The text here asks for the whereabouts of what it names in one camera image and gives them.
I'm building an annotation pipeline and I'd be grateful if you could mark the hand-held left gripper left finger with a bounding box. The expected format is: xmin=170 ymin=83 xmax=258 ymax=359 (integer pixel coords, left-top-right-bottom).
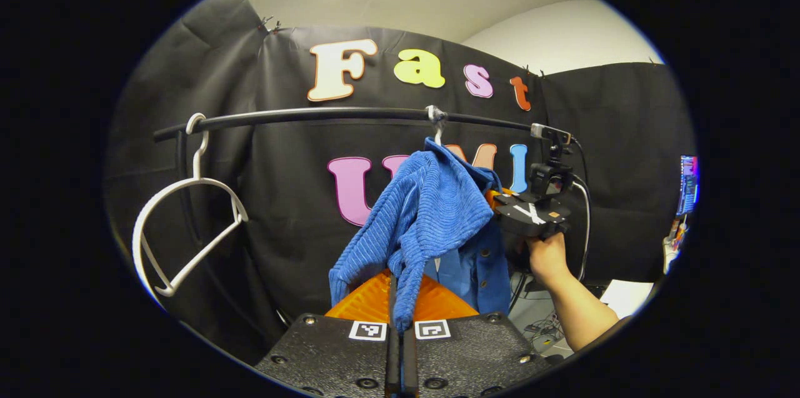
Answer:
xmin=255 ymin=269 xmax=401 ymax=398

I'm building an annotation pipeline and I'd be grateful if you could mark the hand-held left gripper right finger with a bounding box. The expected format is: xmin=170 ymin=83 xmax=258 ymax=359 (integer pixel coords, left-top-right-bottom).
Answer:
xmin=402 ymin=273 xmax=552 ymax=398

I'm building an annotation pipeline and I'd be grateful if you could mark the black clothes rack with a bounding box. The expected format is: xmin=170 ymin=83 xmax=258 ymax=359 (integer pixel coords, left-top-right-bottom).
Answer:
xmin=153 ymin=106 xmax=546 ymax=227

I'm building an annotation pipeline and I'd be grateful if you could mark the white plastic clothes hanger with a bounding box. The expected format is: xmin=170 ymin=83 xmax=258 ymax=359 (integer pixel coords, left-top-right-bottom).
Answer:
xmin=426 ymin=106 xmax=447 ymax=146
xmin=131 ymin=112 xmax=249 ymax=298

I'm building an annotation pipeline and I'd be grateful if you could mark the blue corduroy shirt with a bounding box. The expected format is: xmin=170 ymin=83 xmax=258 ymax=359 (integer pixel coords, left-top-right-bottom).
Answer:
xmin=328 ymin=137 xmax=514 ymax=334

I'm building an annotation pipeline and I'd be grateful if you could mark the computer monitor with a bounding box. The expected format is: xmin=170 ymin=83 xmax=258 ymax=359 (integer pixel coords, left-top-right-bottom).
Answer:
xmin=677 ymin=155 xmax=700 ymax=218

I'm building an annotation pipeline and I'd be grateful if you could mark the black cable bundle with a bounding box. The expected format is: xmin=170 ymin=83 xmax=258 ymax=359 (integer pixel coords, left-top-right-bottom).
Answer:
xmin=508 ymin=272 xmax=566 ymax=352

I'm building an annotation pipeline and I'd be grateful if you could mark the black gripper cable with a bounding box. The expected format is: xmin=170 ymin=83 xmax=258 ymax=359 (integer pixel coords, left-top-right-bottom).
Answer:
xmin=570 ymin=137 xmax=593 ymax=284

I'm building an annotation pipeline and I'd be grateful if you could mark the white paper sheet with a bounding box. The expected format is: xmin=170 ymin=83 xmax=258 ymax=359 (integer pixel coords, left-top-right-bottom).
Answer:
xmin=599 ymin=279 xmax=655 ymax=321

